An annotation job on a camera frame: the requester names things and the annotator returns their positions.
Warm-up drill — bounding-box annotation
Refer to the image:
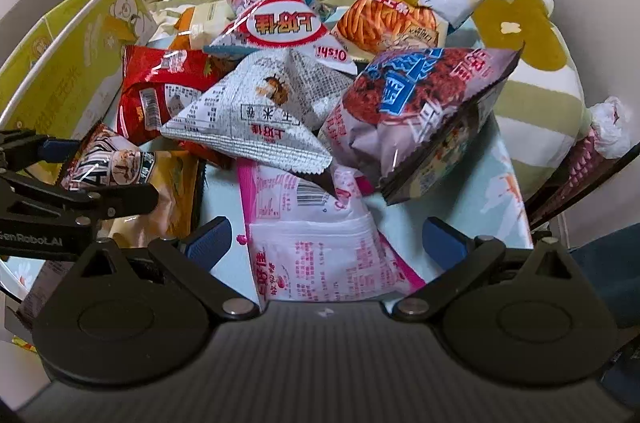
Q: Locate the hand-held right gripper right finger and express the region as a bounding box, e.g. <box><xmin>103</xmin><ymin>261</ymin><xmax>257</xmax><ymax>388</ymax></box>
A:
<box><xmin>387</xmin><ymin>216</ymin><xmax>577</xmax><ymax>324</ymax></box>

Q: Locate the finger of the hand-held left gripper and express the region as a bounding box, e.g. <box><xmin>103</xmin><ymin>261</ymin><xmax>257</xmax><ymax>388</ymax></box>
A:
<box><xmin>0</xmin><ymin>173</ymin><xmax>160</xmax><ymax>225</ymax></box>
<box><xmin>0</xmin><ymin>129</ymin><xmax>83</xmax><ymax>172</ymax></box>

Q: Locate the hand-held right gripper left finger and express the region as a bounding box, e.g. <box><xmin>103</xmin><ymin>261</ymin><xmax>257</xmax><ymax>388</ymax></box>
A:
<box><xmin>70</xmin><ymin>216</ymin><xmax>262</xmax><ymax>322</ymax></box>

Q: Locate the brown cartoon snack packet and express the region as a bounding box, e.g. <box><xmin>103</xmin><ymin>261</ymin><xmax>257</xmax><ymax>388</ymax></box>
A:
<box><xmin>59</xmin><ymin>122</ymin><xmax>202</xmax><ymax>250</ymax></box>

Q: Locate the yellow-green cardboard box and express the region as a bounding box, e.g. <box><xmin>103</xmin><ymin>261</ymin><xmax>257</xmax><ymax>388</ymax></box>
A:
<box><xmin>0</xmin><ymin>0</ymin><xmax>157</xmax><ymax>154</ymax></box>

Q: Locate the pink white snack packet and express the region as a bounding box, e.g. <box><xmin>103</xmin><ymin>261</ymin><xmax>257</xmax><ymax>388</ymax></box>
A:
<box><xmin>236</xmin><ymin>159</ymin><xmax>427</xmax><ymax>305</ymax></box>

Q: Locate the blue red snack packet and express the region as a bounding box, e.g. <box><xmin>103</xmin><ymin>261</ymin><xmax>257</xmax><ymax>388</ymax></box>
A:
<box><xmin>319</xmin><ymin>44</ymin><xmax>525</xmax><ymax>204</ymax></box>

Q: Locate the silver grey snack packet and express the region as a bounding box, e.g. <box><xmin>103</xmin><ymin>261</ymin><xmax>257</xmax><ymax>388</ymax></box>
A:
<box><xmin>161</xmin><ymin>49</ymin><xmax>357</xmax><ymax>176</ymax></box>

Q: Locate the red oval label snack packet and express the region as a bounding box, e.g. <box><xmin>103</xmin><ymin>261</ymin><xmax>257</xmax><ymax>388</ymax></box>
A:
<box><xmin>209</xmin><ymin>0</ymin><xmax>362</xmax><ymax>71</ymax></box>

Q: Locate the orange sticks snack packet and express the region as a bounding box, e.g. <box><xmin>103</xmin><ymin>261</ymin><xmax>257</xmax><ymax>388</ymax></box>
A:
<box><xmin>331</xmin><ymin>0</ymin><xmax>490</xmax><ymax>60</ymax></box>

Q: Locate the dark patterned bag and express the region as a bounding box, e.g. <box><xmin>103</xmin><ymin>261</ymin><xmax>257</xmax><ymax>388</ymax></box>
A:
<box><xmin>524</xmin><ymin>127</ymin><xmax>622</xmax><ymax>230</ymax></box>

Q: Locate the dark blue container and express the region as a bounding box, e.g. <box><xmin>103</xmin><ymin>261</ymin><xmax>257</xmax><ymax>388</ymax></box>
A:
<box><xmin>569</xmin><ymin>227</ymin><xmax>640</xmax><ymax>330</ymax></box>

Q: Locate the cream snack packet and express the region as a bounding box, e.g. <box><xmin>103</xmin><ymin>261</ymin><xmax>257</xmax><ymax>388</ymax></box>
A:
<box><xmin>169</xmin><ymin>0</ymin><xmax>237</xmax><ymax>52</ymax></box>

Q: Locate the white plastic bag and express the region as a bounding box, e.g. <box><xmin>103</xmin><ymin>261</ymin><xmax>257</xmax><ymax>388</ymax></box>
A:
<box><xmin>589</xmin><ymin>96</ymin><xmax>634</xmax><ymax>160</ymax></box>

